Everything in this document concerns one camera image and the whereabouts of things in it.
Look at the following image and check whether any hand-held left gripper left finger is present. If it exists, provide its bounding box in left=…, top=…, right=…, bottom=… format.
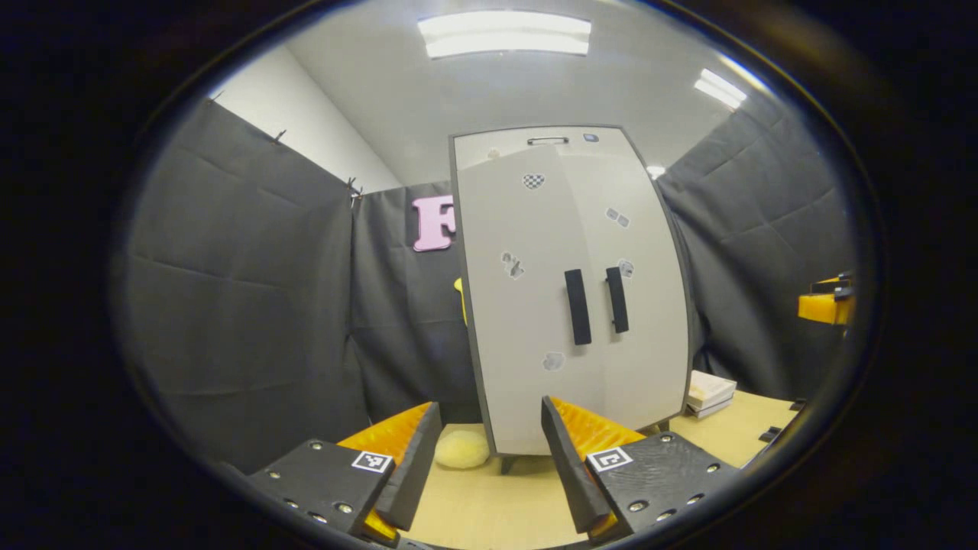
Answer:
left=246, top=401, right=443, bottom=545

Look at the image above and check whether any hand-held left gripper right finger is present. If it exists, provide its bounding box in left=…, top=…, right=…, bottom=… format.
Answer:
left=540, top=395, right=740, bottom=545

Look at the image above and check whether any grey cabinet door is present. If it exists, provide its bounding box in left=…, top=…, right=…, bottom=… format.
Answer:
left=455, top=144, right=613, bottom=458
left=558, top=144, right=691, bottom=441

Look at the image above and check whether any grey cabinet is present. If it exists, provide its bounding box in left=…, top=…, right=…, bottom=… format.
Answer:
left=449, top=125, right=697, bottom=475

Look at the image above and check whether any grey cabinet drawer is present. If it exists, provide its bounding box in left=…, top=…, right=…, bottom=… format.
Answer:
left=452, top=126, right=635, bottom=170

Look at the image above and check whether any yellow plush pad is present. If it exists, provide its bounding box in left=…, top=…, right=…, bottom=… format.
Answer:
left=435, top=429, right=491, bottom=470

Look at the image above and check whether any blue white book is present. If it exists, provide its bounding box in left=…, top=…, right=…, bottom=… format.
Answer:
left=685, top=397, right=735, bottom=420

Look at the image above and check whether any black backdrop cloth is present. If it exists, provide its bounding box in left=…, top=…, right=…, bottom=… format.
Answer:
left=115, top=76, right=860, bottom=474

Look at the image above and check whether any small ceiling light panel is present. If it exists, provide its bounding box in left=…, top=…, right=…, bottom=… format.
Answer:
left=693, top=68, right=749, bottom=111

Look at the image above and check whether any large ceiling light panel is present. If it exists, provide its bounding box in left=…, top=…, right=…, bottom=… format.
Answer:
left=417, top=11, right=594, bottom=60

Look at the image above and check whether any black door handle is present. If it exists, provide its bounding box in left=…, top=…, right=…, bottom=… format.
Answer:
left=563, top=268, right=594, bottom=347
left=604, top=266, right=630, bottom=335

